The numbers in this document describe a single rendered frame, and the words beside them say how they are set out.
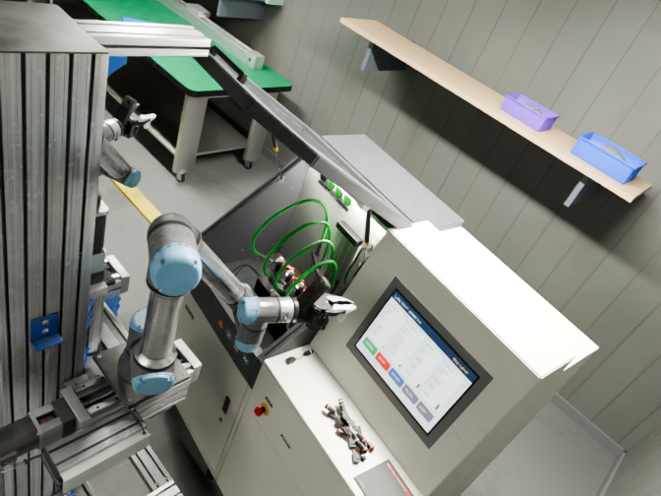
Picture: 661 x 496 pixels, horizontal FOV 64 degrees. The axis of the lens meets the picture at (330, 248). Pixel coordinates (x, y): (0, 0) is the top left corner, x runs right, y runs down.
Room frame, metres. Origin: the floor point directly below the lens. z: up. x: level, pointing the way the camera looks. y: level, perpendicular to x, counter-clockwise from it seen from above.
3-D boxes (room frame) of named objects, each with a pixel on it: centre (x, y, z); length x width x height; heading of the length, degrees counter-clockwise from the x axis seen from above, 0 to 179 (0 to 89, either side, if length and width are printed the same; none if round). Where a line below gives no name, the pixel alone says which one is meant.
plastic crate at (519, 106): (3.18, -0.75, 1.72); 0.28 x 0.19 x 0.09; 59
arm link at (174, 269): (0.95, 0.34, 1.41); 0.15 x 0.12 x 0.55; 33
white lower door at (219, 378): (1.57, 0.34, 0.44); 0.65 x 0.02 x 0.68; 51
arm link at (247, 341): (1.11, 0.13, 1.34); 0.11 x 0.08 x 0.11; 33
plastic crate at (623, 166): (2.91, -1.18, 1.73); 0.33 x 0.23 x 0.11; 59
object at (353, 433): (1.18, -0.30, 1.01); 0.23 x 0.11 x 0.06; 51
